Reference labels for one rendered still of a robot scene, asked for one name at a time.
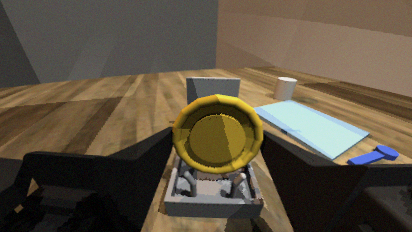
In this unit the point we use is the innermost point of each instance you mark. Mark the yellow round plate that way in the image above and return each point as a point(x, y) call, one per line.
point(217, 134)

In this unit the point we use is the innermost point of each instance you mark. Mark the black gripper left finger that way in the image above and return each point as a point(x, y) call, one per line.
point(126, 180)

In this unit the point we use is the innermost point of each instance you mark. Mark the grey dish rack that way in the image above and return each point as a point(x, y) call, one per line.
point(192, 193)

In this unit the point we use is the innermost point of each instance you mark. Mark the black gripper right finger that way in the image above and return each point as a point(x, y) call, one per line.
point(316, 192)

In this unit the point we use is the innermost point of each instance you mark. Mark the light blue square mat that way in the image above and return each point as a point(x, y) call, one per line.
point(326, 136)

